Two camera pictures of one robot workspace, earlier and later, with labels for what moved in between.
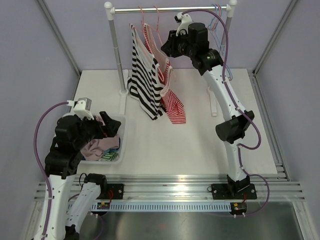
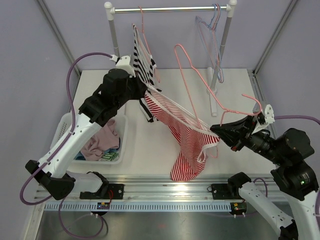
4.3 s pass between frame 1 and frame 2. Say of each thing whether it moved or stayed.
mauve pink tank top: stayed
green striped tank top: stayed
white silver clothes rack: stayed
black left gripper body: moved
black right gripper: moved
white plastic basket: stayed
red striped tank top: moved
